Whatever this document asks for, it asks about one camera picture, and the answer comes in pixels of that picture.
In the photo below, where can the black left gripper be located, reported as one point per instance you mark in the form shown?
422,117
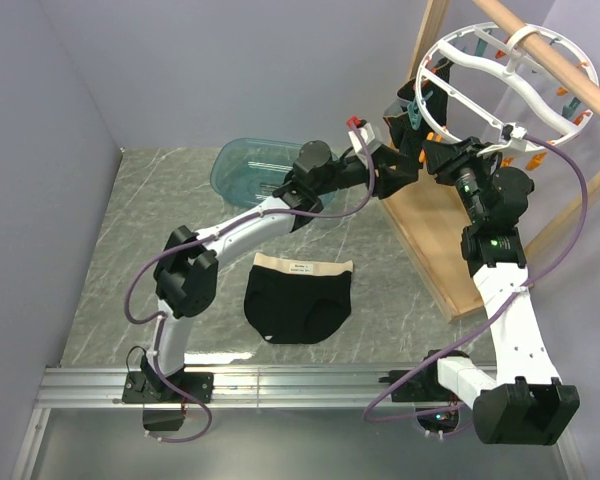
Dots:
390,181

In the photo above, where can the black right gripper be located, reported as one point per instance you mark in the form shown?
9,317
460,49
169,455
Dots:
439,155

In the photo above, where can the white round clip hanger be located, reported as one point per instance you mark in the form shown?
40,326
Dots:
476,48

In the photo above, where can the black underwear beige waistband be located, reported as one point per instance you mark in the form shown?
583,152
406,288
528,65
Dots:
297,302

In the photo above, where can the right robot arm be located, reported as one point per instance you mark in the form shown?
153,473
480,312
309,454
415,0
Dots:
526,402

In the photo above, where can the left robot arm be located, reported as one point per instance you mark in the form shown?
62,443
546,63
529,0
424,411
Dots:
186,271

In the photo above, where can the orange hanger clip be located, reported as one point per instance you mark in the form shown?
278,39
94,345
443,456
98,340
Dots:
422,150
535,161
508,161

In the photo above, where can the black hanging underwear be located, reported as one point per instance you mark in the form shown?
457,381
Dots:
405,121

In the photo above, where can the teal hanger clip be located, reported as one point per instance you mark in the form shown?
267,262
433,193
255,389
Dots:
414,110

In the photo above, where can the teal transparent plastic bin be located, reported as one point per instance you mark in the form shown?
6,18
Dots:
248,170

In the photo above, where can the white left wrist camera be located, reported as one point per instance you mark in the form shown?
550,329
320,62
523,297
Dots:
365,138

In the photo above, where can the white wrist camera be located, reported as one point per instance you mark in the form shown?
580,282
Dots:
365,138
512,142

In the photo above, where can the wooden drying rack frame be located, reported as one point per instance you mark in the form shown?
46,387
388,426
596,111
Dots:
427,218

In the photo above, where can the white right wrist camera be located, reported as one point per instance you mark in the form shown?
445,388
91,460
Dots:
512,142

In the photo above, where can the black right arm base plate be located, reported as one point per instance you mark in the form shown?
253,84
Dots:
413,390

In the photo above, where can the aluminium mounting rail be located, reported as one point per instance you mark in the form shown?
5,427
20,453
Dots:
270,422

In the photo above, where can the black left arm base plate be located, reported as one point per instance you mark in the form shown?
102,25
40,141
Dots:
141,389

